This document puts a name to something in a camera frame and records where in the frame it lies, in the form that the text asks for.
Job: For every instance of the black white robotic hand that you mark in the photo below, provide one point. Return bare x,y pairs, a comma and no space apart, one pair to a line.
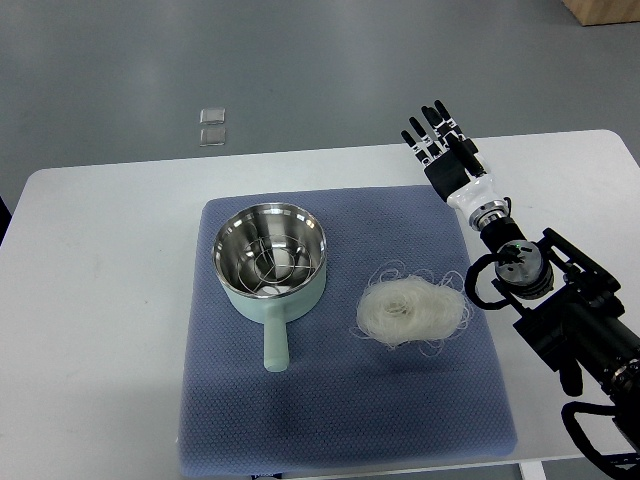
454,167

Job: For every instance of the white vermicelli noodle nest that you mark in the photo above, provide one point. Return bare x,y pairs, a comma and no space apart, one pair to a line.
399,307

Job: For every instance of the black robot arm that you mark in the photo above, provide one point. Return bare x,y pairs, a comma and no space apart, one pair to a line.
570,317

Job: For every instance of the mint green steel pot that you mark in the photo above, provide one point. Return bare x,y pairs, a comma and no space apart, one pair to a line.
271,260

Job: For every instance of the wooden box corner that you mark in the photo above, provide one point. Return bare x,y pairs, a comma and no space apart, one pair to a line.
603,12

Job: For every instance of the upper clear floor tile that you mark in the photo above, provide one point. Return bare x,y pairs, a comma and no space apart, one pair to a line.
212,115

